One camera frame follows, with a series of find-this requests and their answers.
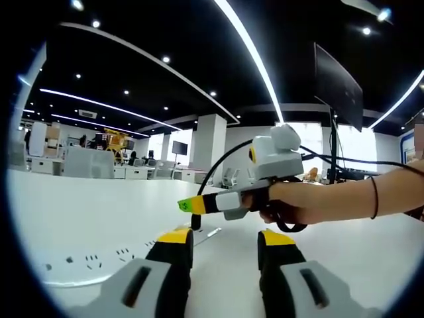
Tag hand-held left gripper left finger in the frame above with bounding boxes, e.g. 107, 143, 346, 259
71, 228, 195, 318

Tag white linear ceiling light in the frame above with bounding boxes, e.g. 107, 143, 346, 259
51, 113, 150, 137
213, 0, 286, 124
39, 87, 183, 132

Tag white desk socket panel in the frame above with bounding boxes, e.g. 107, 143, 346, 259
41, 227, 223, 286

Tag black wrist band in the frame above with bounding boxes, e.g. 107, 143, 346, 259
369, 175, 380, 221

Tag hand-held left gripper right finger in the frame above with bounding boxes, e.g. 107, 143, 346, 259
257, 229, 382, 318

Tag black screen on stand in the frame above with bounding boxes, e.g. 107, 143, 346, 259
172, 140, 189, 164

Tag black USB data cable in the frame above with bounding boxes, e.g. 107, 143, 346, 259
189, 138, 256, 232

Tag white desk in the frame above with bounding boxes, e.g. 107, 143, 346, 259
6, 168, 424, 318

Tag black monitor stand pole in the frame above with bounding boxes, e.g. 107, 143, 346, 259
327, 105, 343, 186

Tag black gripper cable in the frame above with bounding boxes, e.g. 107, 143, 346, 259
297, 144, 424, 176

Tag yellow machine frame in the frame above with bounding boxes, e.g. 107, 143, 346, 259
98, 127, 131, 164

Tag black monitor screen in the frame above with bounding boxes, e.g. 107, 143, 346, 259
313, 42, 364, 133

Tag person's right hand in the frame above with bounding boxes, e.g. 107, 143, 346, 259
241, 180, 321, 228

